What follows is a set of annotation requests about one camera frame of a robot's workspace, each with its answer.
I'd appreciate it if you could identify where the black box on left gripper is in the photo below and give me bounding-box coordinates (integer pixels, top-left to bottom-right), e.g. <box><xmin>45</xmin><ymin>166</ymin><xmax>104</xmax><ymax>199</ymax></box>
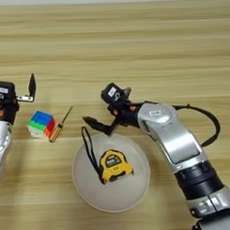
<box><xmin>0</xmin><ymin>80</ymin><xmax>17</xmax><ymax>102</ymax></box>

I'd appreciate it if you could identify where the multicoloured puzzle cube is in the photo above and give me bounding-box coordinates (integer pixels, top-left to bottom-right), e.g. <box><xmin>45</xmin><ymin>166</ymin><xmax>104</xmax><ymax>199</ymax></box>
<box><xmin>25</xmin><ymin>110</ymin><xmax>57</xmax><ymax>140</ymax></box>

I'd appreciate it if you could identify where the small amber-handled screwdriver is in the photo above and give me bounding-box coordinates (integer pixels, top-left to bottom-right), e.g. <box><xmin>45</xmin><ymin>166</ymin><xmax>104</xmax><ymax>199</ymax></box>
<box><xmin>47</xmin><ymin>105</ymin><xmax>75</xmax><ymax>144</ymax></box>

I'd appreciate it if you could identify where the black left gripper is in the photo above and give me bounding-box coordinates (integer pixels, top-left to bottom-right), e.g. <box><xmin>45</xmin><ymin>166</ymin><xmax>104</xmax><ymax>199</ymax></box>
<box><xmin>0</xmin><ymin>67</ymin><xmax>38</xmax><ymax>126</ymax></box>

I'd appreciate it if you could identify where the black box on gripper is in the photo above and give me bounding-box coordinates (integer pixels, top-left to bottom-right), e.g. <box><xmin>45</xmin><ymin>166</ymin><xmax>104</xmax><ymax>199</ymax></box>
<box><xmin>0</xmin><ymin>80</ymin><xmax>17</xmax><ymax>102</ymax></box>
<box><xmin>100</xmin><ymin>82</ymin><xmax>128</xmax><ymax>106</ymax></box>

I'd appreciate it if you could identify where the round white plate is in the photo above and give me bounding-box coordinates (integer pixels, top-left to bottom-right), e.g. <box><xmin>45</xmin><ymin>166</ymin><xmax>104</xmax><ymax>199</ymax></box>
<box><xmin>69</xmin><ymin>130</ymin><xmax>153</xmax><ymax>215</ymax></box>

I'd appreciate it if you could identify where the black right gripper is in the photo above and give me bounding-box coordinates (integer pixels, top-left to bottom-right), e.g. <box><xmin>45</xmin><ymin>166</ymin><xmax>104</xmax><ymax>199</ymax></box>
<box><xmin>80</xmin><ymin>85</ymin><xmax>145</xmax><ymax>138</ymax></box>

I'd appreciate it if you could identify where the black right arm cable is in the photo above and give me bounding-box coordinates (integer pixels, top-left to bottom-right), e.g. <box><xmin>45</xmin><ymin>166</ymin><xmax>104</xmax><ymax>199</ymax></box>
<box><xmin>172</xmin><ymin>102</ymin><xmax>222</xmax><ymax>149</ymax></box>

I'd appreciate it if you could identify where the yellow black tape measure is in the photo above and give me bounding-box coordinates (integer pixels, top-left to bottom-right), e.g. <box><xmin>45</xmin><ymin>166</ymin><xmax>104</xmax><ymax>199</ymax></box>
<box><xmin>81</xmin><ymin>124</ymin><xmax>136</xmax><ymax>187</ymax></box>

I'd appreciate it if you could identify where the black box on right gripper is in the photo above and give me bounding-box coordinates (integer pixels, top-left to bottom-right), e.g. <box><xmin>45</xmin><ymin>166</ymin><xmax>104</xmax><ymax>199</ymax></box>
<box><xmin>100</xmin><ymin>82</ymin><xmax>128</xmax><ymax>106</ymax></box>

